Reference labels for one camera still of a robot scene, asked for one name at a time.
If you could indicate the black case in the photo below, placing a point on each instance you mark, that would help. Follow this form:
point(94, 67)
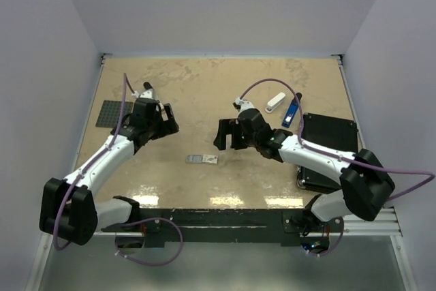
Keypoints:
point(331, 132)

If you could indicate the silver black stapler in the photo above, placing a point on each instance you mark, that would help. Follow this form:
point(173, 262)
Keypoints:
point(164, 114)

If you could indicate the white stapler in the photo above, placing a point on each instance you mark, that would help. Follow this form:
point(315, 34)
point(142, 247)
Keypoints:
point(275, 102)

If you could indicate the white staple box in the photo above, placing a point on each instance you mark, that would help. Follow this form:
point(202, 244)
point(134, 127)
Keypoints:
point(210, 159)

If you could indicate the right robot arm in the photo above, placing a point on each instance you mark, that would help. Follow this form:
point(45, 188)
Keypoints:
point(364, 186)

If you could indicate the black base frame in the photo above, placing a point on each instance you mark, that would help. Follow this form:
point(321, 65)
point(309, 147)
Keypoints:
point(279, 226)

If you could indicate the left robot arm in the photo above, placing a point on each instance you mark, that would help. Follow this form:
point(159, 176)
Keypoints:
point(69, 210)

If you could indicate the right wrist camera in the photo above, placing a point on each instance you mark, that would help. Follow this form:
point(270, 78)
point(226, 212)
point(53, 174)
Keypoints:
point(241, 104)

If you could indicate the grey lego baseplate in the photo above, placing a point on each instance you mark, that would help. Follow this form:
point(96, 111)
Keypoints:
point(109, 114)

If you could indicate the blue black stapler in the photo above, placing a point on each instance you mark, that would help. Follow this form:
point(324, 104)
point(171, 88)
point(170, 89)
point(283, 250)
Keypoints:
point(291, 112)

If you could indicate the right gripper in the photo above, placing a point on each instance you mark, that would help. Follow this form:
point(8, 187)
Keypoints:
point(228, 127)

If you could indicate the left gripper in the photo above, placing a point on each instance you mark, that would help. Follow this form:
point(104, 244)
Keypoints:
point(168, 127)

